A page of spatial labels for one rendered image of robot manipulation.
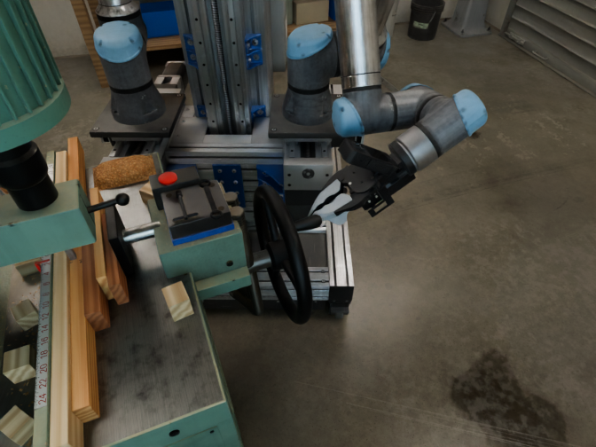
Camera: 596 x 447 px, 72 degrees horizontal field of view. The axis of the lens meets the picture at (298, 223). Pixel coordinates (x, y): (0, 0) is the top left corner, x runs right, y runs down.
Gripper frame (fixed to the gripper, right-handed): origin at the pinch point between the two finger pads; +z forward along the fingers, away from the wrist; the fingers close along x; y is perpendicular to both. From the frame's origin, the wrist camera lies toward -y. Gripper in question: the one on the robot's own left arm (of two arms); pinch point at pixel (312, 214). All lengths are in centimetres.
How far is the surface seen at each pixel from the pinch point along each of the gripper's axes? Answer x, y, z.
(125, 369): -17.6, -17.5, 31.1
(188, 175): 7.6, -18.4, 12.2
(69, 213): -1.8, -31.9, 23.7
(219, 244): -4.0, -12.4, 13.9
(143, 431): -26.8, -17.0, 29.9
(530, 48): 195, 224, -199
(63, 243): -1.9, -29.0, 28.5
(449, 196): 70, 137, -49
